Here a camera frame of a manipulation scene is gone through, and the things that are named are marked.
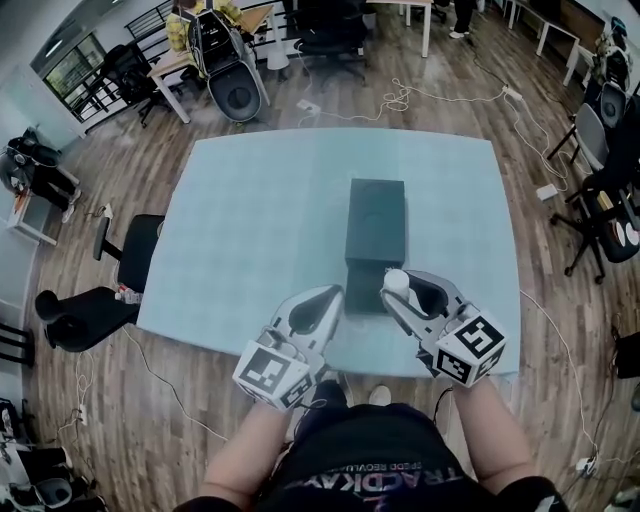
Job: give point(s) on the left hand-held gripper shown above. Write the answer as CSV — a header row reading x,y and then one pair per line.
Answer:
x,y
267,372

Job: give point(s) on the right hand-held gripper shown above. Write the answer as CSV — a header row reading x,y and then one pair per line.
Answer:
x,y
470,350

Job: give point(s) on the small white object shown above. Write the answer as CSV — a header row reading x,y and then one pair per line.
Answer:
x,y
397,281

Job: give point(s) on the dark grey drawer box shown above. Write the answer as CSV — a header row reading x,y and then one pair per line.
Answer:
x,y
375,220

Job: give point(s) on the person's left forearm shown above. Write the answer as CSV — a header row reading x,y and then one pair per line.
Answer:
x,y
240,450

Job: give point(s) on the person's right forearm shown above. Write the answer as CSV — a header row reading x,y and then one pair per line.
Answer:
x,y
492,435

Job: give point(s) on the small beige plastic piece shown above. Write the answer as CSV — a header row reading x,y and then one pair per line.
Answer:
x,y
605,200

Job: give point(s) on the person's dark trousers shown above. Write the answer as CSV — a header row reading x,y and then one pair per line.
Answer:
x,y
330,395

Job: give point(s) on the person's right white shoe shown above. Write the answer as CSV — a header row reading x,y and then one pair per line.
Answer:
x,y
380,395

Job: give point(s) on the light blue tablecloth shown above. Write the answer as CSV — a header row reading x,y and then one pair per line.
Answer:
x,y
240,240

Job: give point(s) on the person's black printed shirt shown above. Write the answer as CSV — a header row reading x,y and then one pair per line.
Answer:
x,y
370,460

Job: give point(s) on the white power adapter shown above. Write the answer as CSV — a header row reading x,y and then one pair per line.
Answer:
x,y
546,191

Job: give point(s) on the black office chair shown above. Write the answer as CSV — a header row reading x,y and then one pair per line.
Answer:
x,y
142,255
607,250
330,45
125,75

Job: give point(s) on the clear plastic bottle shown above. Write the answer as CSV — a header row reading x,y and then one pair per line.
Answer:
x,y
127,296

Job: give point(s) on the round white disc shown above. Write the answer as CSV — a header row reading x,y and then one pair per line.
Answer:
x,y
621,232

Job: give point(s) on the white power strip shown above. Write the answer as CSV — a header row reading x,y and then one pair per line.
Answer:
x,y
106,211
82,415
512,93
586,465
308,106

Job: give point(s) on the grey backpack shell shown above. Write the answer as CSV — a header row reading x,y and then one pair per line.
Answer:
x,y
235,95

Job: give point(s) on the grey chair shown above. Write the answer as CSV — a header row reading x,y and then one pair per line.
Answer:
x,y
592,135

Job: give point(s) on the white backpack shell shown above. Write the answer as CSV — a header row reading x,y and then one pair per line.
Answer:
x,y
614,102

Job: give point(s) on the wooden desk white legs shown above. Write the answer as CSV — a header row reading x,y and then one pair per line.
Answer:
x,y
425,30
170,62

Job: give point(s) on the white bench table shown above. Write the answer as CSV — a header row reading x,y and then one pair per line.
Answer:
x,y
555,22

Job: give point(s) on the dark window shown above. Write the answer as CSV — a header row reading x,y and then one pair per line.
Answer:
x,y
75,75

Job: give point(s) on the black metal railing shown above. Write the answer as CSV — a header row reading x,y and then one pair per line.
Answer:
x,y
150,15

